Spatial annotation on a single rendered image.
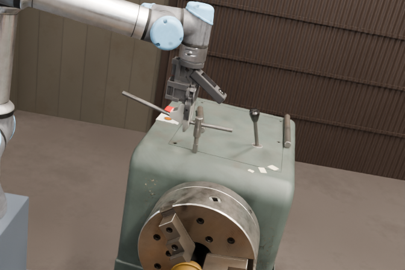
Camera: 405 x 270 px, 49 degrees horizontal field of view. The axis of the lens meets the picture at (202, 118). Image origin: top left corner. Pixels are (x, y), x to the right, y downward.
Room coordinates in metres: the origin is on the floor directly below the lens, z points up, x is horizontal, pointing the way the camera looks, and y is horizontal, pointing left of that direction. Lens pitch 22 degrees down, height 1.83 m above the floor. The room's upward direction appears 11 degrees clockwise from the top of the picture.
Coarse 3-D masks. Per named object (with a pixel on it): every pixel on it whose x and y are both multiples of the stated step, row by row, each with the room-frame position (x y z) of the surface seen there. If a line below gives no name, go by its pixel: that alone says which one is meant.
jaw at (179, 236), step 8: (168, 208) 0.95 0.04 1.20; (168, 216) 0.94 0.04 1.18; (176, 216) 0.93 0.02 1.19; (160, 224) 0.91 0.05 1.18; (168, 224) 0.90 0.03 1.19; (176, 224) 0.91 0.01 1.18; (168, 232) 0.90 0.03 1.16; (176, 232) 0.90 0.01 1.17; (184, 232) 0.92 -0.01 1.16; (168, 240) 0.90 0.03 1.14; (176, 240) 0.88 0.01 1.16; (184, 240) 0.90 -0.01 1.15; (192, 240) 0.93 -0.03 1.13; (168, 248) 0.88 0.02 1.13; (176, 248) 0.88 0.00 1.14; (184, 248) 0.88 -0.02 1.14; (192, 248) 0.91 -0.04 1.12; (176, 256) 0.86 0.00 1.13; (184, 256) 0.86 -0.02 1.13; (176, 264) 0.86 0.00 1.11
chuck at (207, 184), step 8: (184, 184) 1.05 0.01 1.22; (192, 184) 1.04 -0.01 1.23; (200, 184) 1.04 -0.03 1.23; (208, 184) 1.04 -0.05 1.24; (216, 184) 1.05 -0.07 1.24; (168, 192) 1.05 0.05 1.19; (224, 192) 1.02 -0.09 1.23; (232, 192) 1.04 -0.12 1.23; (240, 200) 1.03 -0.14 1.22; (248, 208) 1.02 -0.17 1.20; (256, 224) 1.01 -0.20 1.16; (200, 248) 1.03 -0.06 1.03; (208, 248) 1.03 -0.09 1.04
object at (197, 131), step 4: (196, 116) 1.18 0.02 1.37; (200, 116) 1.18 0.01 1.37; (196, 120) 1.17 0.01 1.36; (200, 120) 1.17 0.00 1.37; (196, 124) 1.17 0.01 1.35; (200, 124) 1.17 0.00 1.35; (196, 128) 1.17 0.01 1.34; (200, 128) 1.17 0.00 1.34; (196, 132) 1.17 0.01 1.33; (200, 132) 1.17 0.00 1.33; (196, 136) 1.17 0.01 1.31; (200, 136) 1.18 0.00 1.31; (196, 140) 1.17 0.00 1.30; (196, 144) 1.17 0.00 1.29; (196, 148) 1.17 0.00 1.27; (196, 152) 1.18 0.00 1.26
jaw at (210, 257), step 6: (210, 252) 0.93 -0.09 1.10; (210, 258) 0.91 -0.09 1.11; (216, 258) 0.91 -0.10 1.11; (222, 258) 0.91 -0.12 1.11; (228, 258) 0.91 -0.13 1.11; (234, 258) 0.91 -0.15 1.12; (240, 258) 0.91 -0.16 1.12; (204, 264) 0.88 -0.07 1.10; (210, 264) 0.88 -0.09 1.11; (216, 264) 0.89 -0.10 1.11; (222, 264) 0.89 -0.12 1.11; (228, 264) 0.89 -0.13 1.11; (234, 264) 0.89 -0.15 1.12; (240, 264) 0.89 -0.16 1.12; (246, 264) 0.89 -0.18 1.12; (252, 264) 0.91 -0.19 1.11
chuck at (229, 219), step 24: (192, 192) 0.99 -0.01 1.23; (216, 192) 1.01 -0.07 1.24; (192, 216) 0.94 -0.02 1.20; (216, 216) 0.93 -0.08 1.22; (240, 216) 0.96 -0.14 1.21; (144, 240) 0.95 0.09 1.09; (216, 240) 0.93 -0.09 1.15; (240, 240) 0.92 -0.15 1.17; (144, 264) 0.95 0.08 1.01; (168, 264) 0.94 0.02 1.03
